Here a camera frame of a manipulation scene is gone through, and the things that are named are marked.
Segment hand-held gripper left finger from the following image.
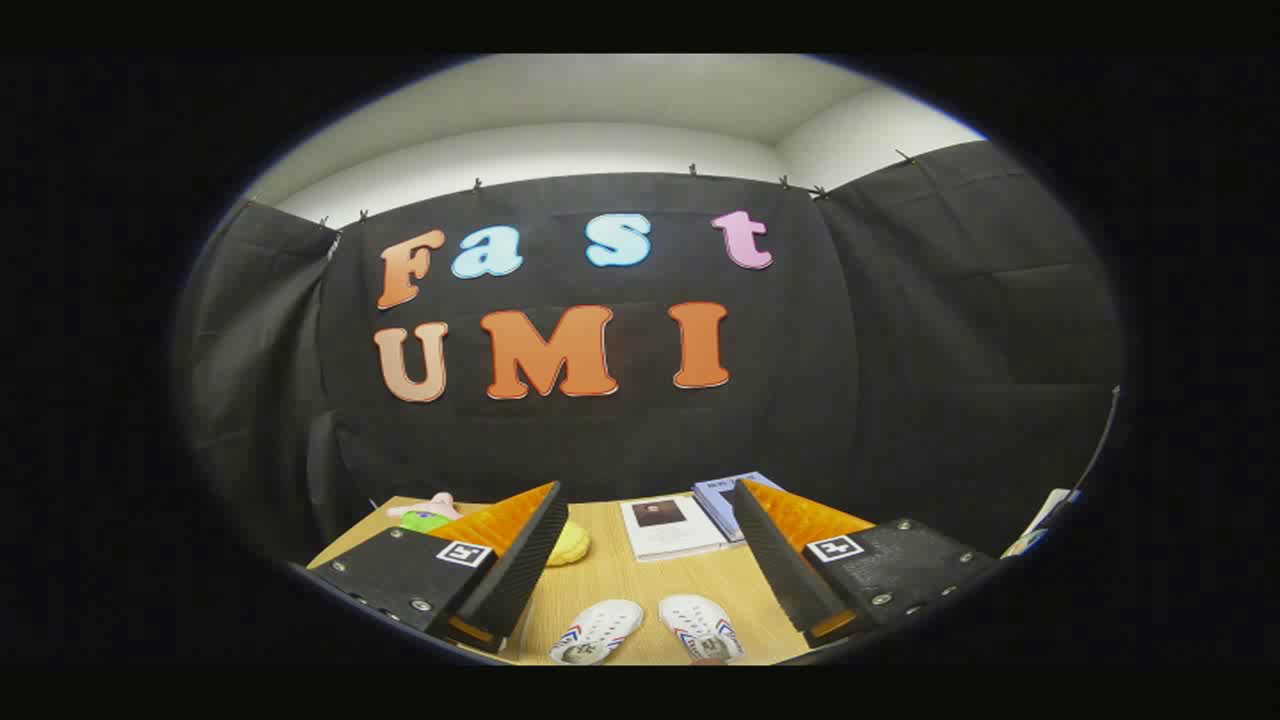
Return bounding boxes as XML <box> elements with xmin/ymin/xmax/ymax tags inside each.
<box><xmin>305</xmin><ymin>481</ymin><xmax>569</xmax><ymax>654</ymax></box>

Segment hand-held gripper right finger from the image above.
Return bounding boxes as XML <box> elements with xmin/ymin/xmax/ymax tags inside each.
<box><xmin>733</xmin><ymin>478</ymin><xmax>1002</xmax><ymax>649</ymax></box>

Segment white canvas shoe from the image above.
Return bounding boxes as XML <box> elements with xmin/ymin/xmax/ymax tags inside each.
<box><xmin>659</xmin><ymin>594</ymin><xmax>746</xmax><ymax>665</ymax></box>
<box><xmin>548</xmin><ymin>599</ymin><xmax>645</xmax><ymax>666</ymax></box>

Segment yellow round plush cushion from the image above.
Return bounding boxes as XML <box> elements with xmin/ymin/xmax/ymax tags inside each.
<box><xmin>540</xmin><ymin>520</ymin><xmax>591</xmax><ymax>568</ymax></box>

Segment blue book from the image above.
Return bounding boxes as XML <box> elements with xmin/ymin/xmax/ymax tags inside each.
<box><xmin>692</xmin><ymin>471</ymin><xmax>786</xmax><ymax>543</ymax></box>

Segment pink and green plush toy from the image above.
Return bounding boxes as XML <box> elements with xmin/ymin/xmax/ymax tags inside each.
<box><xmin>388</xmin><ymin>492</ymin><xmax>463</xmax><ymax>533</ymax></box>

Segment white book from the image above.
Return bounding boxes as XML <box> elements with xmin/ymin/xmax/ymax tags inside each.
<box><xmin>619</xmin><ymin>494</ymin><xmax>729</xmax><ymax>563</ymax></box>

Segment white blue flat object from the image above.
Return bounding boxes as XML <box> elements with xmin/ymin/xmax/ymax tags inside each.
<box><xmin>1003</xmin><ymin>488</ymin><xmax>1081</xmax><ymax>559</ymax></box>

